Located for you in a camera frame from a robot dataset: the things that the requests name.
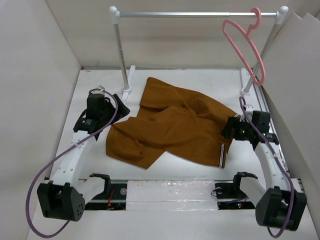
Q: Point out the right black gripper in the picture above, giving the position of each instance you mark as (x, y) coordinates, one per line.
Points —
(226, 131)

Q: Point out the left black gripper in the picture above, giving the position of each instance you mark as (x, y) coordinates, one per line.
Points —
(121, 111)

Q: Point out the brown trousers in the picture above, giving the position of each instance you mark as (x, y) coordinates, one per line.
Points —
(183, 122)

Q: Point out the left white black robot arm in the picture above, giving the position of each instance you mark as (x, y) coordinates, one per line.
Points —
(63, 197)

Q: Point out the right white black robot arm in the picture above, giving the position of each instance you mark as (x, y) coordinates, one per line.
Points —
(277, 204)

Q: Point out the white metal clothes rack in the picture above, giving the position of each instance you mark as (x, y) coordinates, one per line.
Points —
(257, 74)

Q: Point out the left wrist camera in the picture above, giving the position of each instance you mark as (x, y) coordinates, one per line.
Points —
(98, 90)

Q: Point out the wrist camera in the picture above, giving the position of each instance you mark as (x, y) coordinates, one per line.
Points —
(98, 90)
(246, 110)

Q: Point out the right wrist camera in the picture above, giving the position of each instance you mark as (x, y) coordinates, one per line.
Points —
(246, 110)

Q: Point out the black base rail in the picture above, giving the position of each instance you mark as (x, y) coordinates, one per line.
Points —
(200, 195)

